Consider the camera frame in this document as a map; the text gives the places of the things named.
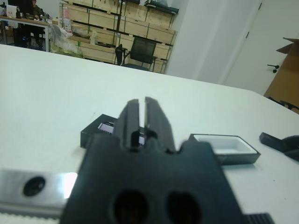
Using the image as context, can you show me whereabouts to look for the pink and white carton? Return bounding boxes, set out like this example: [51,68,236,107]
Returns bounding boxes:
[63,7,72,33]

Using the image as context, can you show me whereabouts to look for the white office desk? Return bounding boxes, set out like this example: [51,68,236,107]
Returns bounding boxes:
[0,15,51,52]

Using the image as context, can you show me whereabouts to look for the black metal stand legs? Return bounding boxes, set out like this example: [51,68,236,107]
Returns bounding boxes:
[268,96,299,115]

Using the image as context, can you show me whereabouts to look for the white door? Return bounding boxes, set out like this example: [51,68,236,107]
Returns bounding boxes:
[224,0,299,96]

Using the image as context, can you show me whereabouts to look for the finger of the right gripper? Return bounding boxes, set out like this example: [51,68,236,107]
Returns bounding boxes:
[281,134,299,151]
[285,148,299,161]

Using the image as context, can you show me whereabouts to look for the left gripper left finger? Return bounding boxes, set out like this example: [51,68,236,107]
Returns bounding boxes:
[114,99,140,150]

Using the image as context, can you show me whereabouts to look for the yellow-green plastic sack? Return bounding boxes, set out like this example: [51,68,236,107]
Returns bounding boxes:
[50,23,82,58]

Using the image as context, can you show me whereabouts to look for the black computer tower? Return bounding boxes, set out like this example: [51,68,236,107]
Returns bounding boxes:
[14,23,32,47]

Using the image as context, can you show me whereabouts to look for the black bag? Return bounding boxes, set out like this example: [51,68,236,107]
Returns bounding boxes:
[114,44,128,66]

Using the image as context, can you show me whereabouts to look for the large open cardboard box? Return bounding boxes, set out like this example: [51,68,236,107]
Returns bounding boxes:
[263,37,299,103]

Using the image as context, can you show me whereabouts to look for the black box lid with print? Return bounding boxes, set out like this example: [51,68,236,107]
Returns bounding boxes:
[80,114,145,149]

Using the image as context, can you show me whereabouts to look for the stacked wooden crates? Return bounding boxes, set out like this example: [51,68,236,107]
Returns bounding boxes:
[59,0,177,74]

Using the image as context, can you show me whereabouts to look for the seated person dark hair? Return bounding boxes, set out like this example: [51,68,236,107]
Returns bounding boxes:
[29,0,45,46]

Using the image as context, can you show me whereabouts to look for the black computer monitor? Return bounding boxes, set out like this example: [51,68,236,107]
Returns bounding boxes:
[8,0,33,17]

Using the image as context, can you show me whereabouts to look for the black box base white insert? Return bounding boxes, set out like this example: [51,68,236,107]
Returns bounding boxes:
[188,133,262,165]

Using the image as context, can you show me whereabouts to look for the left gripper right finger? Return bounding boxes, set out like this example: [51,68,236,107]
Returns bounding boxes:
[144,96,176,154]

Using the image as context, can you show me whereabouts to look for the black mesh office chair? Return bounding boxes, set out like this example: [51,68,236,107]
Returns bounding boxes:
[121,36,157,72]

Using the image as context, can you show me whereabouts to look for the white paper bag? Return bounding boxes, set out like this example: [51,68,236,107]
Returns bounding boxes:
[6,4,18,18]

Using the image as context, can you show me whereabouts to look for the long black cases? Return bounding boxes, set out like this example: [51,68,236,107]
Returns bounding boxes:
[143,0,180,14]

